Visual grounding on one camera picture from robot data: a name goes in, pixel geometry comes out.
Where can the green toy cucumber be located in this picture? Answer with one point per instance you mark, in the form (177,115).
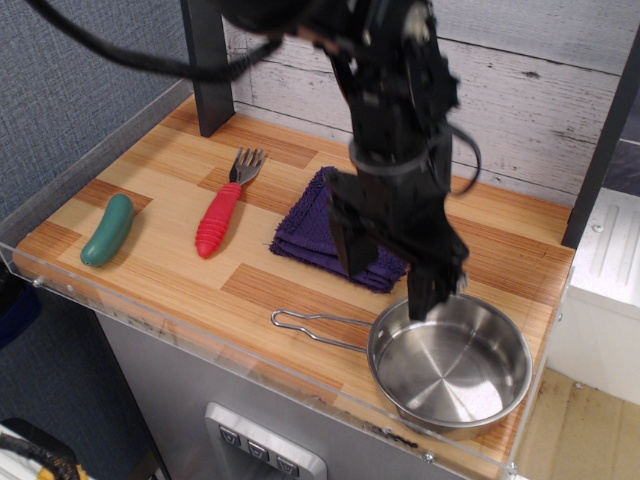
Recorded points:
(111,232)

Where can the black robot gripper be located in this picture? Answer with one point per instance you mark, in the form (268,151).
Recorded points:
(400,206)

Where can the silver toy fridge cabinet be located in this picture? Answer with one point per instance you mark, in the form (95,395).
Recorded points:
(210,400)

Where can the dark grey right post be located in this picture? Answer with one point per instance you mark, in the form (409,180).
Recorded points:
(611,132)

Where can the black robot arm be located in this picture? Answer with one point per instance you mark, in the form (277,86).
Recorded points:
(399,90)

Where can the dark grey left post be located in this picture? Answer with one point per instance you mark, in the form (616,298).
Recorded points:
(206,47)

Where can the stainless steel saucepan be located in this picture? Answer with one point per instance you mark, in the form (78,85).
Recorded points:
(458,372)

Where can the clear acrylic guard rail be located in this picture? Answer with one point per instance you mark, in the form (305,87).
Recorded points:
(171,174)

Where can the silver water dispenser panel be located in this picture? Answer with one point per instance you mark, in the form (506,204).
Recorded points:
(259,443)

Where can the folded violet cloth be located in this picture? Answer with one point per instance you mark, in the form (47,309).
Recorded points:
(304,235)

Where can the red handled toy fork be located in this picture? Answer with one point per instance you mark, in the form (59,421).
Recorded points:
(215,222)

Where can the yellow object at corner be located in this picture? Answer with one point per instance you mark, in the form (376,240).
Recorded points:
(62,472)

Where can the dark grey post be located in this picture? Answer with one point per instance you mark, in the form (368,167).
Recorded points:
(206,47)
(611,132)

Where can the white cabinet on right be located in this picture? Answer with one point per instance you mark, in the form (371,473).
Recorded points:
(595,339)

